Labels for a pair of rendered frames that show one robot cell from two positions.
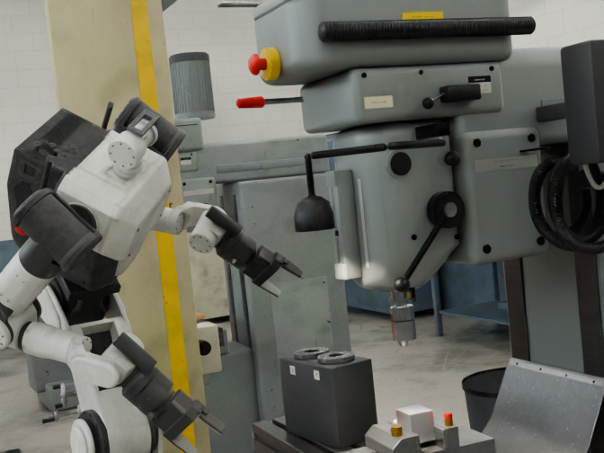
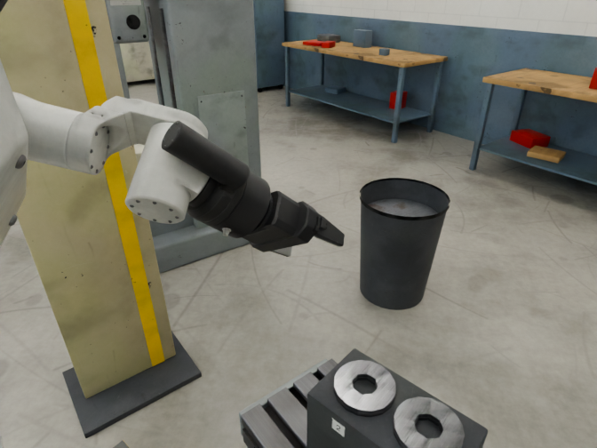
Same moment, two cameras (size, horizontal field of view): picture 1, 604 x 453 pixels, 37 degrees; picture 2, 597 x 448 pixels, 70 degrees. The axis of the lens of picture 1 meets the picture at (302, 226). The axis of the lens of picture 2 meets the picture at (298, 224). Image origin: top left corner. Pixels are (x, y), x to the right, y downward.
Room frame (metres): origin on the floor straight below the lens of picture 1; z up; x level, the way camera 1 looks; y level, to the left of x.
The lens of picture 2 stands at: (1.80, 0.20, 1.62)
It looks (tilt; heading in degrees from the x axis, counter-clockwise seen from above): 30 degrees down; 346
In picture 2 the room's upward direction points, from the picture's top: straight up
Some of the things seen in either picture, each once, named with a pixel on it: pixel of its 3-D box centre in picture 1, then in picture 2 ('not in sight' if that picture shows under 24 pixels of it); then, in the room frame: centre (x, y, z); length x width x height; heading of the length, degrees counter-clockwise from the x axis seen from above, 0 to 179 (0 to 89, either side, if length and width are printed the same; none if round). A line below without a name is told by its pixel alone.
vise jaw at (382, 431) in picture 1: (391, 439); not in sight; (1.75, -0.13, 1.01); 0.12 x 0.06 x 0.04; 22
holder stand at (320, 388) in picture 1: (327, 394); (387, 447); (2.14, -0.02, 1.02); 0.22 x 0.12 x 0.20; 35
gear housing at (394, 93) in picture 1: (400, 98); not in sight; (1.79, -0.22, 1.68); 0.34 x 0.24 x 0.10; 114
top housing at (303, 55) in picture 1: (381, 33); not in sight; (1.78, -0.20, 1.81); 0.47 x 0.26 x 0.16; 114
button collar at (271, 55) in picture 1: (270, 64); not in sight; (1.68, 0.03, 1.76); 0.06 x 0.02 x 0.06; 24
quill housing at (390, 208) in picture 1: (394, 205); not in sight; (1.78, -0.19, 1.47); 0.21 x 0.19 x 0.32; 24
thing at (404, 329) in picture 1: (403, 324); not in sight; (1.77, -0.18, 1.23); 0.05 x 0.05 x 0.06
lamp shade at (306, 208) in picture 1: (313, 212); not in sight; (1.60, -0.02, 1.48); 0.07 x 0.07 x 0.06
